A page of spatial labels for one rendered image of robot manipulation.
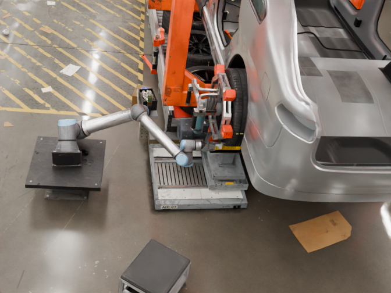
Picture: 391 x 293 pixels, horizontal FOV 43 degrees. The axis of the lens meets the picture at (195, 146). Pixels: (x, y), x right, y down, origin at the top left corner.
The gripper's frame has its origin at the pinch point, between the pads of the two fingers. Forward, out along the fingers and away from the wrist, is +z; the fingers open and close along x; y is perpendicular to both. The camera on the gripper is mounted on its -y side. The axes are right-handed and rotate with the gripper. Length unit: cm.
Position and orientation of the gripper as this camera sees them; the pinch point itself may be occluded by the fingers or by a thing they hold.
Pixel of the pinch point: (223, 142)
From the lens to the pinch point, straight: 416.1
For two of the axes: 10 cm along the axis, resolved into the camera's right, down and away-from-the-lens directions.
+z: 9.8, 0.0, 2.0
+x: 2.0, -0.5, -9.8
